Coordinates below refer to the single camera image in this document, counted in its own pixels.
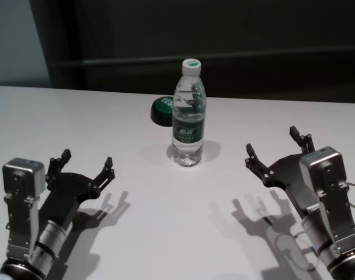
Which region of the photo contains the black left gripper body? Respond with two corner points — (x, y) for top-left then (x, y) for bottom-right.
(38, 171), (100, 228)

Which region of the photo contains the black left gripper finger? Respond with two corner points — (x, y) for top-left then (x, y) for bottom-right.
(89, 156), (116, 197)
(46, 148), (72, 182)

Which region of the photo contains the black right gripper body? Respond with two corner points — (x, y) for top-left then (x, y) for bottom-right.
(262, 153), (321, 218)

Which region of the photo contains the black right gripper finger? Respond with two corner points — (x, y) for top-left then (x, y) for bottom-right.
(289, 125), (316, 155)
(244, 143), (275, 186)

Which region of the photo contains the clear water bottle green label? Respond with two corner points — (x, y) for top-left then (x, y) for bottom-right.
(171, 57), (208, 167)

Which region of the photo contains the green YES button black base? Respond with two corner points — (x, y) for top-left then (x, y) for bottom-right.
(150, 96), (176, 127)

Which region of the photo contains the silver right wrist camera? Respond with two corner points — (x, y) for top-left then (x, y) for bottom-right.
(299, 146), (355, 256)

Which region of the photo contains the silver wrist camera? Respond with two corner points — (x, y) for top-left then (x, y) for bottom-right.
(2, 157), (47, 261)
(299, 146), (355, 256)

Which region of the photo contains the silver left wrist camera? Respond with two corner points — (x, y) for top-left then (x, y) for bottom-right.
(2, 157), (47, 261)

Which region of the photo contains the grey horizontal wall rail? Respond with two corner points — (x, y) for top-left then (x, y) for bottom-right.
(53, 56), (355, 68)

